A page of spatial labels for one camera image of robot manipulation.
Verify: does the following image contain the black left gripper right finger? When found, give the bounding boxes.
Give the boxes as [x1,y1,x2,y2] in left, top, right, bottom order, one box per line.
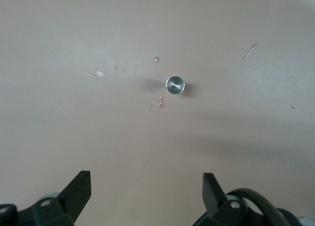
[194,172,248,226]

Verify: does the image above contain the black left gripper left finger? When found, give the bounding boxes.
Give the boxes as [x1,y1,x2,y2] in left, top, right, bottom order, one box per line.
[17,170,92,226]

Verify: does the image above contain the steel jigger measuring cup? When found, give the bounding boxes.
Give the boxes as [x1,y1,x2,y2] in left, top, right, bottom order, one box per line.
[165,75,186,95]

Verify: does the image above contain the brown table mat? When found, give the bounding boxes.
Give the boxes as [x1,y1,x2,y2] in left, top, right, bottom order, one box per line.
[0,0,315,226]

